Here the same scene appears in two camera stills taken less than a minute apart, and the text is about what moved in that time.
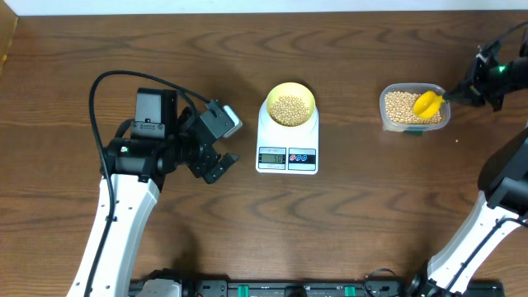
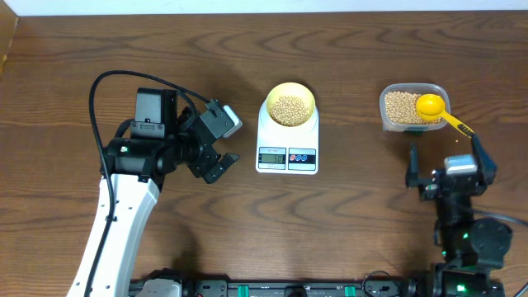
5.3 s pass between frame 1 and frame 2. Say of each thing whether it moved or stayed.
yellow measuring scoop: moved
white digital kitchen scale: stayed
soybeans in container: stayed
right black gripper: moved
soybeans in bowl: stayed
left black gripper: stayed
